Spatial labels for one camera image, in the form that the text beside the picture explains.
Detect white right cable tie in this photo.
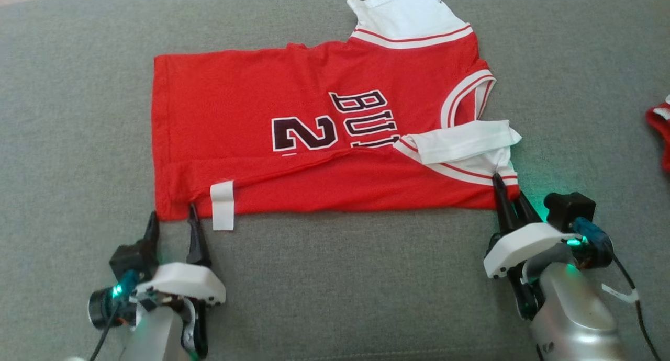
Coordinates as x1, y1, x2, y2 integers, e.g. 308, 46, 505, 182
600, 283, 641, 303

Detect small red white-trimmed garment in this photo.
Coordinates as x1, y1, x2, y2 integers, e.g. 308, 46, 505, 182
645, 94, 670, 173

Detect red basketball jersey white sleeves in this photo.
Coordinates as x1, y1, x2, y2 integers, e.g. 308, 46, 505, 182
151, 0, 523, 231

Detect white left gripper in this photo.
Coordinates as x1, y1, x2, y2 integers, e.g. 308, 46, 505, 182
135, 202, 227, 359

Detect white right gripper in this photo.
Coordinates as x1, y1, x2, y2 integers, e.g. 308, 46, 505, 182
483, 173, 583, 321

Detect grey fabric sofa seat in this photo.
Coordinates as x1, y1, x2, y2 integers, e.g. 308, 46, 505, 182
0, 0, 670, 361

